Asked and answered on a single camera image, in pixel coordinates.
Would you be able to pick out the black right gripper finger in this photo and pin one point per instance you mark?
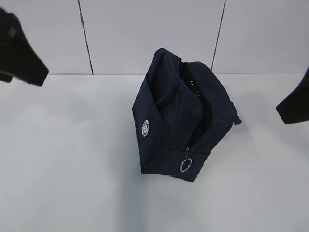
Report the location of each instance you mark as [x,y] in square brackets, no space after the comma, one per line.
[295,107]

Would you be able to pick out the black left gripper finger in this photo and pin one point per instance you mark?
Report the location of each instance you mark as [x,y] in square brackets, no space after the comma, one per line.
[17,58]

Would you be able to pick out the dark navy fabric bag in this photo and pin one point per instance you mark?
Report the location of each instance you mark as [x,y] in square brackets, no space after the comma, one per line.
[181,113]

